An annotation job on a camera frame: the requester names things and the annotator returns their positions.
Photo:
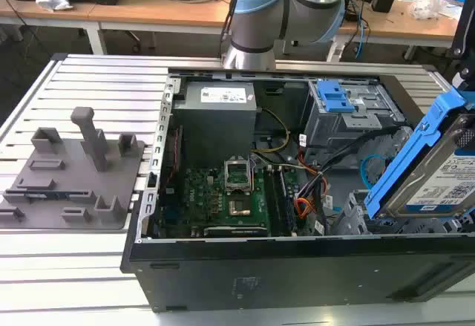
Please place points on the hard disk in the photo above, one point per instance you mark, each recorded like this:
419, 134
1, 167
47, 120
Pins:
438, 177

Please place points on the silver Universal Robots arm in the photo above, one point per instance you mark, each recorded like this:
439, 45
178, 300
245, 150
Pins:
256, 25

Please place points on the metal disk bay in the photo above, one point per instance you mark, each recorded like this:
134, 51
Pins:
352, 222

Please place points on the black RAM slot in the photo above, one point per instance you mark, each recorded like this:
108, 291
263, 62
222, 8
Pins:
274, 203
287, 207

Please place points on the clear plastic bag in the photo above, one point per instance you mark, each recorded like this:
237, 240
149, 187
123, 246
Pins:
426, 6

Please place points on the wooden desk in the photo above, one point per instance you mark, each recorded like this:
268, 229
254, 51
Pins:
401, 25
22, 14
148, 14

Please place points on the small black box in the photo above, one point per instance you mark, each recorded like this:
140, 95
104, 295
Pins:
382, 2

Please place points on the blue drive cage latch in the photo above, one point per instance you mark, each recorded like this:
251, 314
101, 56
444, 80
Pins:
335, 97

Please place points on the metal drive cage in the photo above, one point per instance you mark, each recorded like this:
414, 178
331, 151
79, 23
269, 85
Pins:
326, 129

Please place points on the gray power supply unit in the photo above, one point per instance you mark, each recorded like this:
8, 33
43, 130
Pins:
215, 129

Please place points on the black graphics card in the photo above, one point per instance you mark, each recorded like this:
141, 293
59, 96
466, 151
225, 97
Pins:
237, 231

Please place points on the green motherboard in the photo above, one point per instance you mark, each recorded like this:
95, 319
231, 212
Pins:
200, 199

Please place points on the black open PC case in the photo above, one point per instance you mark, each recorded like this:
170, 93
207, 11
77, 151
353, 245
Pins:
259, 277

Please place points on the crumpled white paper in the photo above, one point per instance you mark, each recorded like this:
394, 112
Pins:
52, 3

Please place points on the gray parts rack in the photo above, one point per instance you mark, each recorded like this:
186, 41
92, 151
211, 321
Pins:
74, 177

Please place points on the RAM stick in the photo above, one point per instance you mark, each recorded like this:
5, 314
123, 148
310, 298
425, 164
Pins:
44, 195

